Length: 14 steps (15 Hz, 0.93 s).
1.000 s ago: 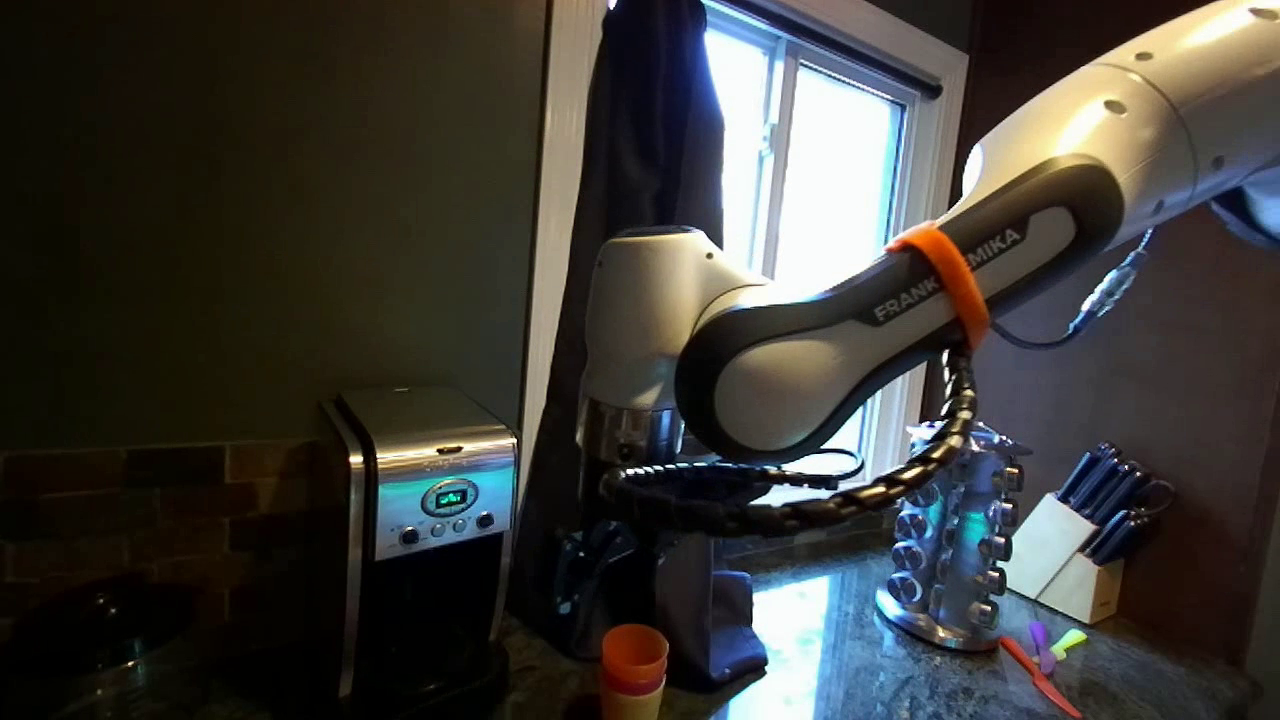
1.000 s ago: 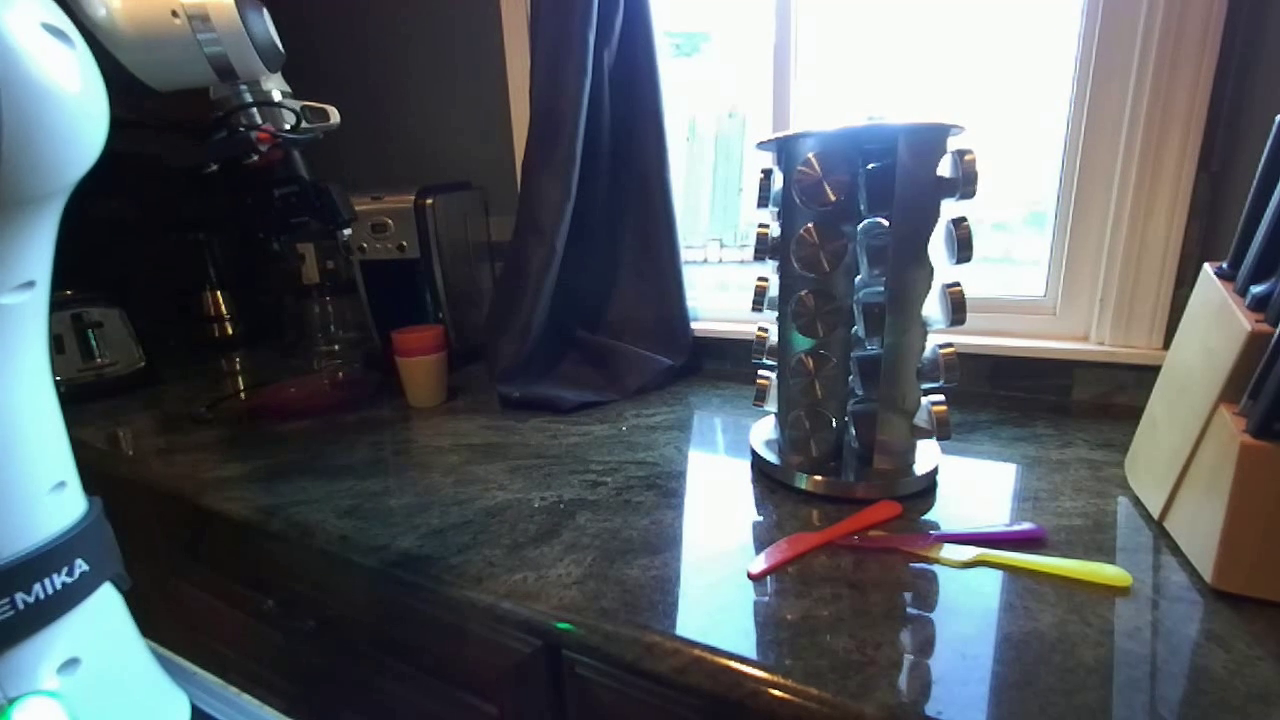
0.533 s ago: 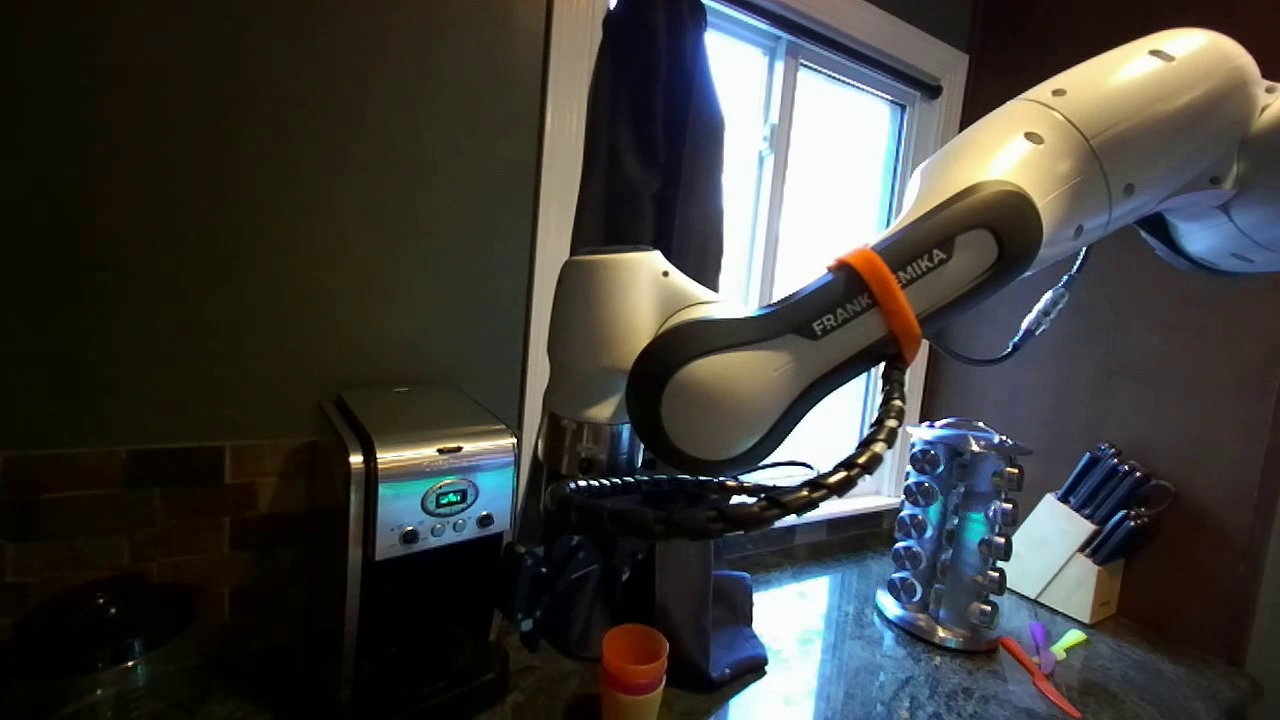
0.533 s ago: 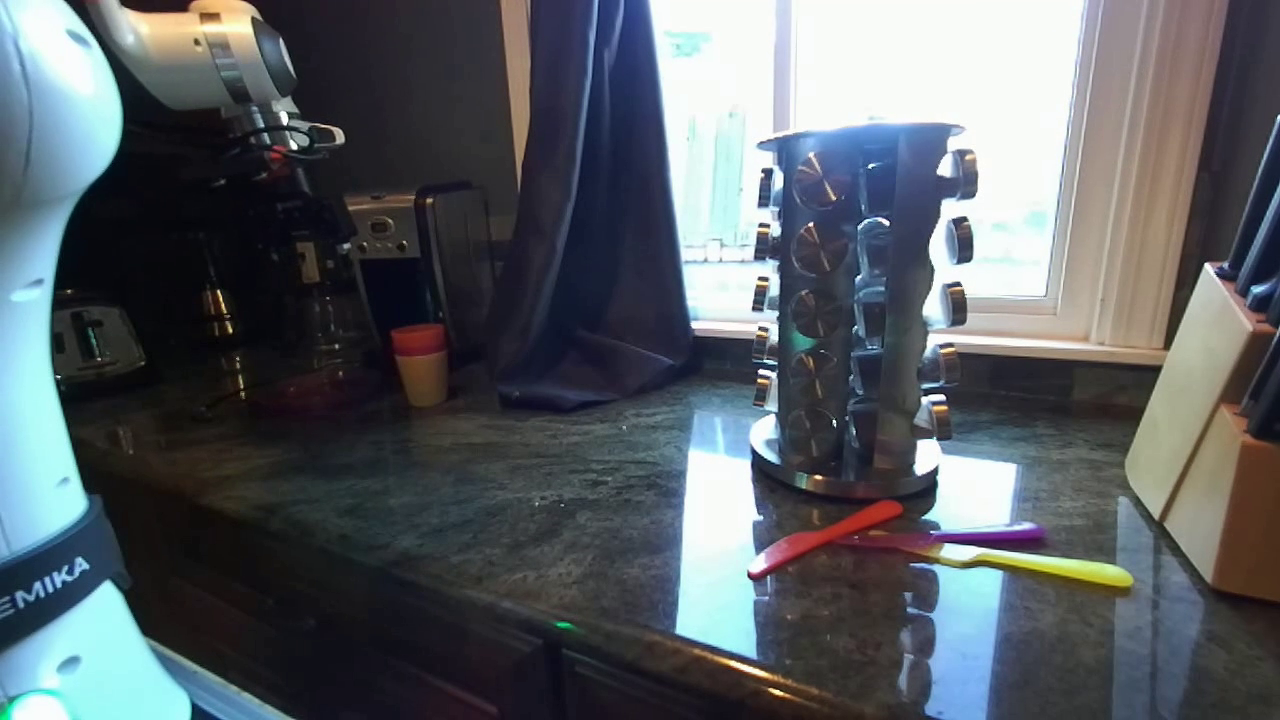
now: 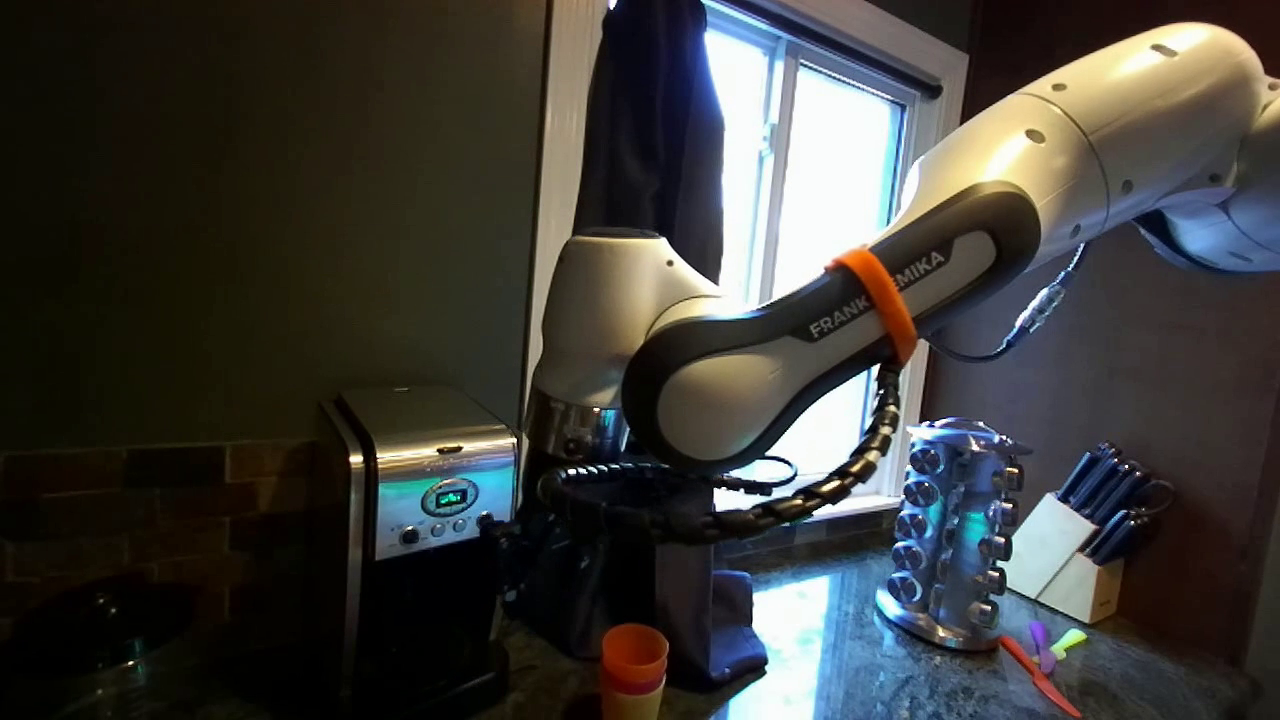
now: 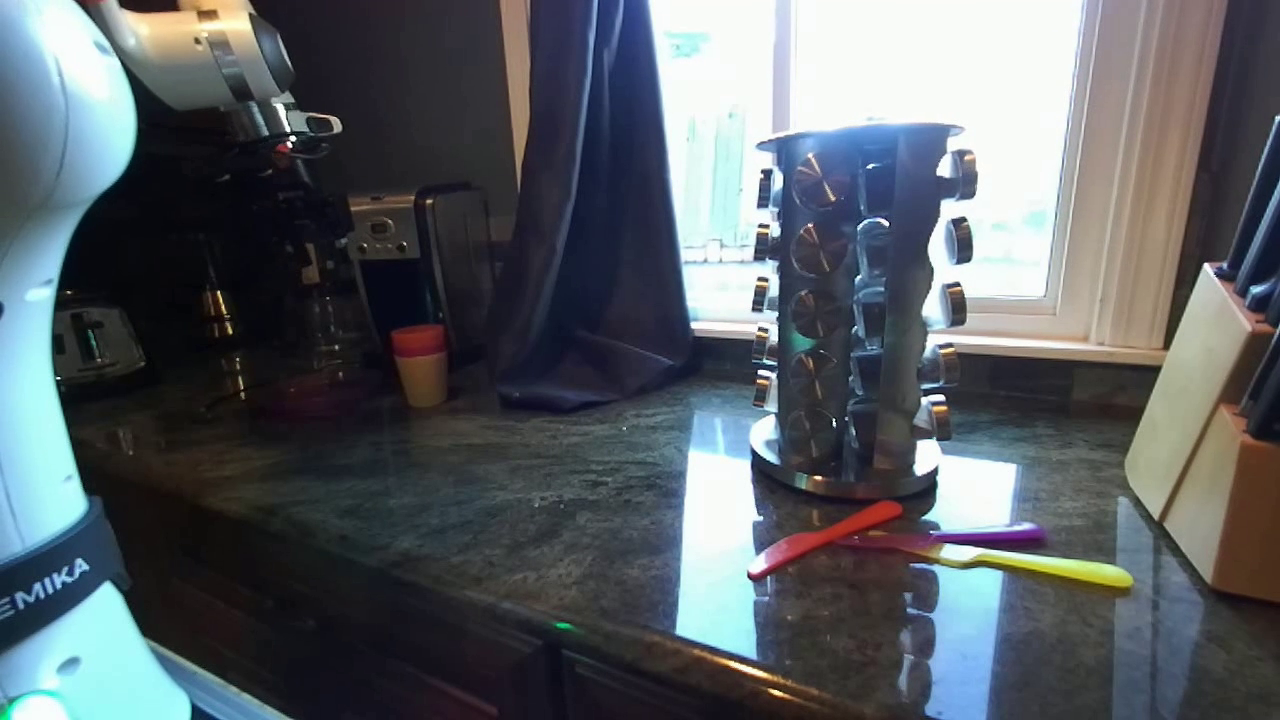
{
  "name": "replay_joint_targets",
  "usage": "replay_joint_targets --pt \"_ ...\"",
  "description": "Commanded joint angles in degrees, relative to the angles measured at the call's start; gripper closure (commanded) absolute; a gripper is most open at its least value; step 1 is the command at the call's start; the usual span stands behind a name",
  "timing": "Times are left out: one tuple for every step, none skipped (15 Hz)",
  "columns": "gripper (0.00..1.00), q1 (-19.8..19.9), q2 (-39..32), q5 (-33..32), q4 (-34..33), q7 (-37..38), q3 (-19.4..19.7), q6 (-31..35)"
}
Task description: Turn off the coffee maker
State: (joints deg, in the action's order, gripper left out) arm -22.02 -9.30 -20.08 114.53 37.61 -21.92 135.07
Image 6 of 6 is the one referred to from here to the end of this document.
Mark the steel revolving spice rack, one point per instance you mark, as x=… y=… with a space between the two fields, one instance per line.
x=854 y=304

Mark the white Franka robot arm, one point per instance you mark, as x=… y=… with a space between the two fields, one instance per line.
x=52 y=334

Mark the dark glass bottle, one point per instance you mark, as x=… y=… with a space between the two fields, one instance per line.
x=221 y=334

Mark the pink and white cup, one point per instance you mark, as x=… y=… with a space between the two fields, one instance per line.
x=422 y=367

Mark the dark wooden counter cabinet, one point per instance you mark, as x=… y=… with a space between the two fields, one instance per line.
x=345 y=625

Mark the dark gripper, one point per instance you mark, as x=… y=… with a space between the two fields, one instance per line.
x=280 y=130

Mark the white window frame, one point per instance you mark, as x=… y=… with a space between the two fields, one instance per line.
x=1135 y=173

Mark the silver toaster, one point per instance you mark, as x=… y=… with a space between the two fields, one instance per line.
x=102 y=346

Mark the dark blue curtain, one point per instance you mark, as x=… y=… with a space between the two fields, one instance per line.
x=586 y=200

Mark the glass coffee carafe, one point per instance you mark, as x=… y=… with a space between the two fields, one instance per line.
x=327 y=323

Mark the wooden knife block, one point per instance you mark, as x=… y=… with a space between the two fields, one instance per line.
x=1205 y=426

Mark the red knife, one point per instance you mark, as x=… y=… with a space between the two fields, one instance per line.
x=823 y=537

